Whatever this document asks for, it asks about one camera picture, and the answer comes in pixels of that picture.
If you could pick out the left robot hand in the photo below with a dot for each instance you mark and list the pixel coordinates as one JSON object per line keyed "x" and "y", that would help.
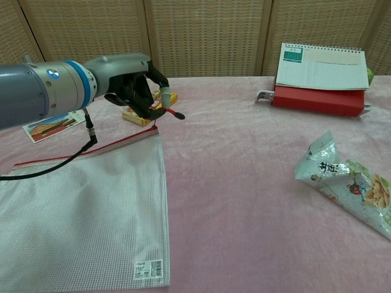
{"x": 122, "y": 70}

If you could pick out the clear mesh zipper pouch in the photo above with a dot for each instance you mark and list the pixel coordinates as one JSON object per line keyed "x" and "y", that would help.
{"x": 91, "y": 213}

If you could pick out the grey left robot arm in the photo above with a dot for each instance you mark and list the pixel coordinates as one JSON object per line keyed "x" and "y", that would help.
{"x": 30, "y": 88}

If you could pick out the white crumpled snack bag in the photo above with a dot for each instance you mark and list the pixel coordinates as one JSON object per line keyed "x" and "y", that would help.
{"x": 336, "y": 174}

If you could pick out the yellow snack box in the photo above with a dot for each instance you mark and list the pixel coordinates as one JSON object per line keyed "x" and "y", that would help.
{"x": 134, "y": 117}

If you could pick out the woven bamboo screen panel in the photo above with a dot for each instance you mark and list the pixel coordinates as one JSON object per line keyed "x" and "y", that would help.
{"x": 91, "y": 30}
{"x": 207, "y": 36}
{"x": 320, "y": 21}
{"x": 15, "y": 36}
{"x": 383, "y": 39}

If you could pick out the palace photo postcard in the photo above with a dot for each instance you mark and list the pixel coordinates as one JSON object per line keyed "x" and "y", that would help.
{"x": 46, "y": 129}

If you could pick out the grey metal hooked piece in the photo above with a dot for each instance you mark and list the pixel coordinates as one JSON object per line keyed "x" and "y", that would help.
{"x": 264, "y": 95}

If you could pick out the pink plush tablecloth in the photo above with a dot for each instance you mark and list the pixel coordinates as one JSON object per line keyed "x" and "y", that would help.
{"x": 229, "y": 183}

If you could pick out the spiral desk calendar red base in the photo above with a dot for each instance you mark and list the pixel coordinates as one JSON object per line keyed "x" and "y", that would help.
{"x": 320, "y": 70}

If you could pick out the small grey metal end piece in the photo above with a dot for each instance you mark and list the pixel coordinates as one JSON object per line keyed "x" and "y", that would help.
{"x": 366, "y": 107}

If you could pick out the green package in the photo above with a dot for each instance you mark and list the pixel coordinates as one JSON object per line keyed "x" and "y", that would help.
{"x": 370, "y": 76}

